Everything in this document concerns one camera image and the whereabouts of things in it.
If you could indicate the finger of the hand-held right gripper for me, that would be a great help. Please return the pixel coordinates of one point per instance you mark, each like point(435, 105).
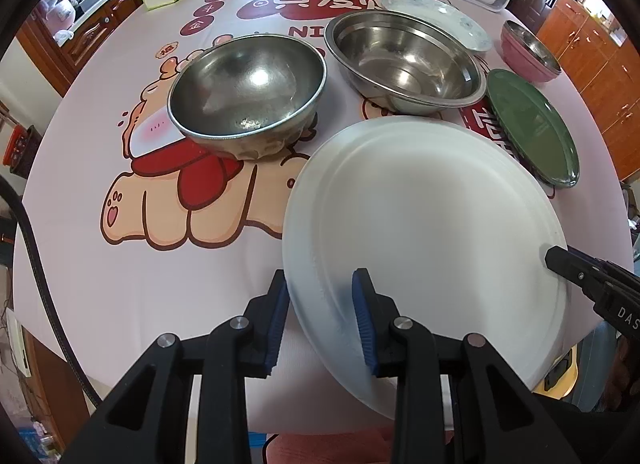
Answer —
point(565, 261)

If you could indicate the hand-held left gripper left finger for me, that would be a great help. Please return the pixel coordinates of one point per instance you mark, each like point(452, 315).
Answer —
point(280, 324)

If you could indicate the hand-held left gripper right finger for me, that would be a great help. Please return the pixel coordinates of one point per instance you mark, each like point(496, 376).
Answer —
point(361, 324)

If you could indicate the large white plate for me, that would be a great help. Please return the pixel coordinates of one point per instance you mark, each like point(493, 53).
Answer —
point(425, 244)

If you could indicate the green plate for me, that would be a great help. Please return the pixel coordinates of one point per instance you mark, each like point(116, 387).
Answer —
point(530, 124)

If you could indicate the pink bowl with steel liner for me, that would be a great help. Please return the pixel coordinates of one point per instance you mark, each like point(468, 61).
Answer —
point(525, 61)

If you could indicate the small steel bowl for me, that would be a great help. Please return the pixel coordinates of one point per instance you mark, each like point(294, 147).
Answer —
point(240, 79)

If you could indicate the white floral plate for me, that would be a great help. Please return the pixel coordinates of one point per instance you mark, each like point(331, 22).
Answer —
point(465, 26)

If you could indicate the large wide-rim steel bowl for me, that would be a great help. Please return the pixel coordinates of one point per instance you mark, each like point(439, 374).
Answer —
point(400, 59)

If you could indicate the yellow wooden chair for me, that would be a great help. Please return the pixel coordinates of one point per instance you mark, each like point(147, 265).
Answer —
point(560, 369)

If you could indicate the pink chair cushion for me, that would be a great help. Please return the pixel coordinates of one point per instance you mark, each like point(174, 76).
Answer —
point(330, 446)

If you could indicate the pink printed tablecloth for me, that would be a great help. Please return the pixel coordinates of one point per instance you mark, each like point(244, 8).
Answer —
point(150, 269)

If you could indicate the wooden door cabinet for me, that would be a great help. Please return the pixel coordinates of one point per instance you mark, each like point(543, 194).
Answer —
point(600, 59)

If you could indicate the red crate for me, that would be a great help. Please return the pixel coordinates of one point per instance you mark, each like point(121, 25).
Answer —
point(17, 149)

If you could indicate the wooden kitchen cabinet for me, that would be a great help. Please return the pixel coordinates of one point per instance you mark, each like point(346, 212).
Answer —
point(95, 24)

